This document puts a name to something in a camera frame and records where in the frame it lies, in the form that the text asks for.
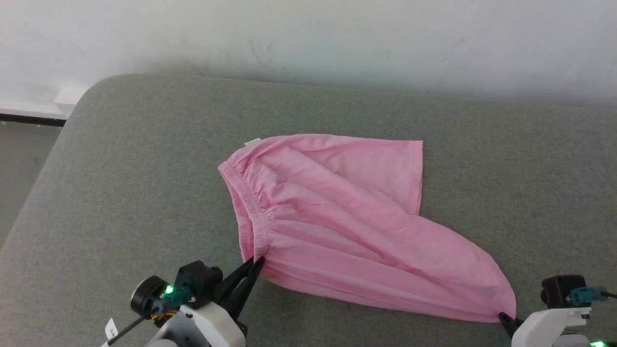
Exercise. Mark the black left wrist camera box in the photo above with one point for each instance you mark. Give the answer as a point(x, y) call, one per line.
point(197, 282)

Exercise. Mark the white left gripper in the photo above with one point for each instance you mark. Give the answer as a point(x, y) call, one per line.
point(212, 325)

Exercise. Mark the pink shorts garment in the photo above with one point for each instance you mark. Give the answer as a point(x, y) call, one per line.
point(337, 226)

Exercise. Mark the white skirting board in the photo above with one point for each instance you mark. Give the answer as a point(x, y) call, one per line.
point(33, 103)

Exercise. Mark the grey fabric sofa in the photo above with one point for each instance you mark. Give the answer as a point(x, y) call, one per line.
point(120, 193)

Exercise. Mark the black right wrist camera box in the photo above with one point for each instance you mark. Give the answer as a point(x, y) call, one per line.
point(559, 291)

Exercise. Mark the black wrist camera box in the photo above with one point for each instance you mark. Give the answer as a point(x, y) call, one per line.
point(559, 291)
point(197, 282)

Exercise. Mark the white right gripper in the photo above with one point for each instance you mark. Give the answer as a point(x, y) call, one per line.
point(549, 327)

